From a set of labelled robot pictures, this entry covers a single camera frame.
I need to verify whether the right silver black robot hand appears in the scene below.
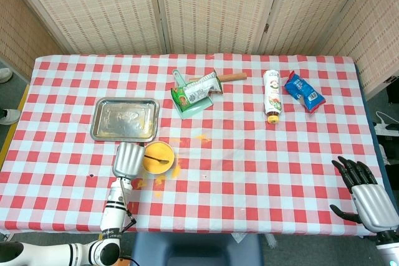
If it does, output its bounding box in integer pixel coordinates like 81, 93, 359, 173
329, 156, 399, 233

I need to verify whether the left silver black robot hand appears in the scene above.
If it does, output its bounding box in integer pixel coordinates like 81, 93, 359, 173
112, 141, 147, 183

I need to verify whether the dark metal spoon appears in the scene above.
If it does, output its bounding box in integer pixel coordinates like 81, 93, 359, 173
143, 154, 170, 165

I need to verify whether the cream round bowl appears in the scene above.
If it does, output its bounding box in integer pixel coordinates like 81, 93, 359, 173
142, 141, 176, 175

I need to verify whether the steel rectangular tray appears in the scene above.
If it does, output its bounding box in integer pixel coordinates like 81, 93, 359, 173
89, 97, 160, 143

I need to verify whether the white power strip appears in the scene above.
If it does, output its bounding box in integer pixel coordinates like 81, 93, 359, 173
373, 122, 399, 137

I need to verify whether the mint green dustpan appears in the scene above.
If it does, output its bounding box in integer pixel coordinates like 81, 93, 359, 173
172, 69, 215, 120

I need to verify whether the green silver snack bag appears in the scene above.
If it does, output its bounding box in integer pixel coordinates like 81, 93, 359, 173
170, 69, 224, 112

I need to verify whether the red white checkered tablecloth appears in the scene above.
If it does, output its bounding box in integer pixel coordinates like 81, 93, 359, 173
0, 54, 387, 236

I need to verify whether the white shoe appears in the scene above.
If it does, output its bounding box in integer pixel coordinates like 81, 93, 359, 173
0, 68, 14, 84
0, 108, 21, 126

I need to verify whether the blue snack bag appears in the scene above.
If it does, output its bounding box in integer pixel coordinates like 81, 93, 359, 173
283, 70, 327, 114

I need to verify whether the white bottle yellow cap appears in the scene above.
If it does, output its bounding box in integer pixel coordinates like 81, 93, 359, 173
262, 69, 283, 125

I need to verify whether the woven folding screen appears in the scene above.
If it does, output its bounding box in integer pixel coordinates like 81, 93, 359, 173
0, 0, 399, 96

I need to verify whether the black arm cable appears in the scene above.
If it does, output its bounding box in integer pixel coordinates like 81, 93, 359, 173
120, 178, 138, 233

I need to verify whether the white power cable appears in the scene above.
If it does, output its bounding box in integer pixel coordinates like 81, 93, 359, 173
375, 110, 399, 127

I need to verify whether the wooden handled brush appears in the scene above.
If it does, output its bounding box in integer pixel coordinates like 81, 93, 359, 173
189, 72, 248, 82

